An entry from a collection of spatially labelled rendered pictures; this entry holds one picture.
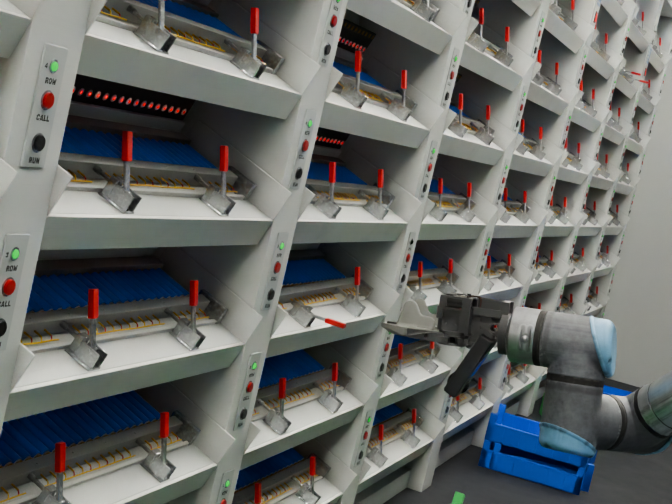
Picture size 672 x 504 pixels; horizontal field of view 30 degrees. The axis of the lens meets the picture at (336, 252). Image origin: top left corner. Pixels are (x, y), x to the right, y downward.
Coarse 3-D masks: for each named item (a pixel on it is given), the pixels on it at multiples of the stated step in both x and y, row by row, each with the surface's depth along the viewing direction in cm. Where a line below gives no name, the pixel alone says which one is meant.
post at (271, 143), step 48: (240, 0) 188; (288, 0) 185; (336, 48) 192; (240, 144) 188; (288, 144) 185; (288, 240) 194; (240, 288) 188; (192, 384) 191; (240, 384) 190; (240, 432) 195
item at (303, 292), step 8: (336, 280) 243; (344, 280) 247; (352, 280) 251; (288, 288) 218; (296, 288) 221; (304, 288) 225; (312, 288) 228; (320, 288) 231; (328, 288) 236; (344, 288) 246; (352, 288) 252; (280, 296) 212; (288, 296) 217; (296, 296) 221; (304, 296) 225; (312, 296) 228; (320, 296) 232; (280, 304) 213; (304, 304) 222
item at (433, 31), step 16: (352, 0) 197; (368, 0) 202; (384, 0) 207; (400, 0) 228; (416, 0) 234; (432, 0) 249; (368, 16) 206; (384, 16) 212; (400, 16) 218; (416, 16) 225; (432, 16) 234; (448, 16) 248; (464, 16) 247; (400, 32) 223; (416, 32) 230; (432, 32) 237; (448, 32) 248; (432, 48) 243
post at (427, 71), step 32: (448, 0) 249; (384, 32) 253; (384, 64) 253; (416, 64) 251; (448, 64) 250; (384, 160) 254; (416, 160) 251; (416, 192) 252; (416, 224) 258; (352, 256) 256; (384, 256) 254; (384, 320) 254; (352, 352) 257; (352, 448) 257
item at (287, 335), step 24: (336, 264) 257; (360, 264) 256; (360, 288) 254; (384, 288) 254; (312, 312) 224; (336, 312) 233; (384, 312) 254; (288, 336) 205; (312, 336) 218; (336, 336) 232
